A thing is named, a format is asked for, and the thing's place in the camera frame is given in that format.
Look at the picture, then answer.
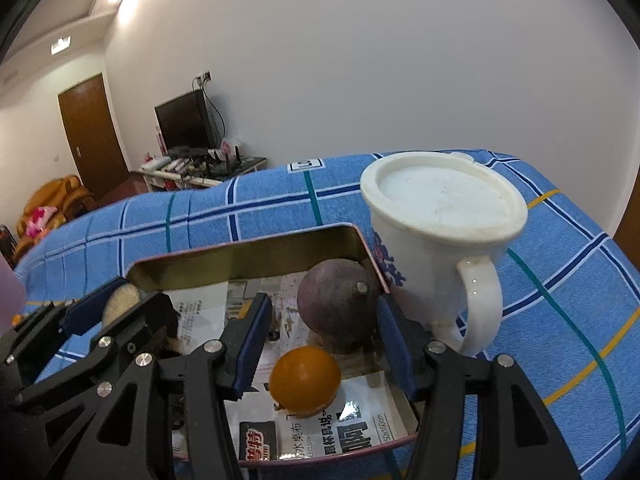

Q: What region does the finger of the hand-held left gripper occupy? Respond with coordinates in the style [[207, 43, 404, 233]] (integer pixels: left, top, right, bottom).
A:
[[0, 279, 127, 386], [15, 291, 181, 411]]

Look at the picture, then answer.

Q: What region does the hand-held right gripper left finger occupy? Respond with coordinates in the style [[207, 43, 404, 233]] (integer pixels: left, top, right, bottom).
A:
[[80, 292, 274, 480]]

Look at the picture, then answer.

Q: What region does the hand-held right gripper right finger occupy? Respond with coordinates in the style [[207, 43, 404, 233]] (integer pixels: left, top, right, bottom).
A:
[[376, 295, 581, 480]]

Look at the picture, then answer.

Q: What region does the purple sugarcane piece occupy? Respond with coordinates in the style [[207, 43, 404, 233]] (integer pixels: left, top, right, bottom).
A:
[[102, 282, 142, 328]]

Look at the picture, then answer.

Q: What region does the orange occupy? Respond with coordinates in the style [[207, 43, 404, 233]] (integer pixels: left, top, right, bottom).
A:
[[269, 346, 342, 417]]

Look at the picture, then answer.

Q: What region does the purple passion fruit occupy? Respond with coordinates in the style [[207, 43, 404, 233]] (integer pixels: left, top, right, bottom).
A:
[[296, 258, 382, 351]]

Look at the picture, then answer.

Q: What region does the pink metal tin box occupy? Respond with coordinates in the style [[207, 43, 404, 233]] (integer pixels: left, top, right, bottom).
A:
[[124, 222, 422, 468]]

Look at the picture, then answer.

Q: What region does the lilac thermos bottle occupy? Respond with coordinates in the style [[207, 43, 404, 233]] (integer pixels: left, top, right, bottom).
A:
[[0, 255, 27, 333]]

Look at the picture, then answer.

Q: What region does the pink floral cushion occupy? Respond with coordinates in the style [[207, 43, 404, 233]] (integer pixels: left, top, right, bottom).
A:
[[27, 206, 63, 233]]

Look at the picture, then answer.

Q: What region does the orange leather sofa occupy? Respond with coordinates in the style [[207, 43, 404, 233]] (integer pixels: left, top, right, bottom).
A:
[[17, 175, 96, 241]]

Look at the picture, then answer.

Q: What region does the white television stand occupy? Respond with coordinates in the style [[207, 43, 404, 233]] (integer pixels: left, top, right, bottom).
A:
[[139, 152, 268, 193]]

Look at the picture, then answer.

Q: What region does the blue plaid cloth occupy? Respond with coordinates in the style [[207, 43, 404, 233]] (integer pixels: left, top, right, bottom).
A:
[[14, 149, 640, 480]]

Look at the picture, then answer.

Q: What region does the brown wooden door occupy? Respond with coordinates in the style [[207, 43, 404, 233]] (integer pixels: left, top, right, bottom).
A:
[[57, 74, 131, 201]]

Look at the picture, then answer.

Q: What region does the black router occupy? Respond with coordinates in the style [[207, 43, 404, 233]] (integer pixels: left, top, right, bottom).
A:
[[220, 145, 251, 167]]

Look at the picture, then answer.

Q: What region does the black television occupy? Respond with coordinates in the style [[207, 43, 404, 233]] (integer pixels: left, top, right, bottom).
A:
[[154, 90, 217, 152]]

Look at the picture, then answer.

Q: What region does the black television cable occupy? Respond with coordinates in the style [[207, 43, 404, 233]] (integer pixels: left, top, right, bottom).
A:
[[202, 85, 226, 148]]

